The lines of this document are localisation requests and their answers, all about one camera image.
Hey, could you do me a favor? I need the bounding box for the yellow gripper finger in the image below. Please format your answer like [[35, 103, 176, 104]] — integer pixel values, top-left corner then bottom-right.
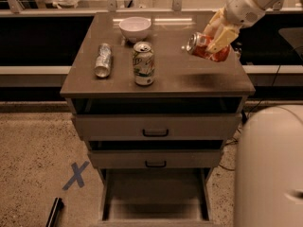
[[206, 25, 240, 53], [203, 8, 225, 37]]

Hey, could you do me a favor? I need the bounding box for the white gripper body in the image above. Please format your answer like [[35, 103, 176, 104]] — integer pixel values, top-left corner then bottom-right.
[[224, 0, 265, 27]]

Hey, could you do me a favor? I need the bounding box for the red coke can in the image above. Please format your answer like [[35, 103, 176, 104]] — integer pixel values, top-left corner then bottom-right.
[[187, 32, 230, 62]]

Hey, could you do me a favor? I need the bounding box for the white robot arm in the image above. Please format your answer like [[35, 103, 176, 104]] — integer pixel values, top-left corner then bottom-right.
[[204, 0, 303, 227]]

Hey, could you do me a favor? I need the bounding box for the upright green white soda can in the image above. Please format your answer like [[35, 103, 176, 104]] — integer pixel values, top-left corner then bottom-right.
[[133, 42, 155, 86]]

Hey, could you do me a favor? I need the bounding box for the grey three-drawer cabinet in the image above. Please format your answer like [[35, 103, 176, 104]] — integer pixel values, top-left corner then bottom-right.
[[60, 10, 257, 227]]

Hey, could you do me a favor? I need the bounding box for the silver can lying down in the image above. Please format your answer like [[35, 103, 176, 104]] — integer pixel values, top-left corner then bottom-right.
[[94, 44, 112, 79]]

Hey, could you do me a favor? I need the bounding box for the open bottom drawer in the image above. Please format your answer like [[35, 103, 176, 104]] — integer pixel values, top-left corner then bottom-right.
[[90, 168, 220, 227]]

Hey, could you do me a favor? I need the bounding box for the white ceramic bowl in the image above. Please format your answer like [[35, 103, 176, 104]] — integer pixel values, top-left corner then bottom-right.
[[119, 17, 152, 43]]

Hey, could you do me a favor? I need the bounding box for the blue tape cross mark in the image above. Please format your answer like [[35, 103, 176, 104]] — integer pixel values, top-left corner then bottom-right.
[[62, 161, 89, 191]]

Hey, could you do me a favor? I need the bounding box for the black bar lower left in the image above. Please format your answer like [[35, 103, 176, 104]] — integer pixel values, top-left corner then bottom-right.
[[45, 198, 64, 227]]

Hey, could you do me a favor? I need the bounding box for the thin floor cable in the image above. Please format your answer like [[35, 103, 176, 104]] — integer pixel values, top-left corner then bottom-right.
[[217, 135, 244, 172]]

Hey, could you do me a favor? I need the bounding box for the top drawer with black handle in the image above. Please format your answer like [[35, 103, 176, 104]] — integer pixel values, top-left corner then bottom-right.
[[68, 96, 242, 141]]

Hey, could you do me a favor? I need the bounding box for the drawer with black handle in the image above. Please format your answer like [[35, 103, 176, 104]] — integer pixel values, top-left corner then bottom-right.
[[68, 96, 242, 141], [88, 140, 222, 169]]

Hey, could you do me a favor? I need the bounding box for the middle drawer with black handle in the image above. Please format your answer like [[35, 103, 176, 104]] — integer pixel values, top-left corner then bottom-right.
[[88, 140, 222, 169]]

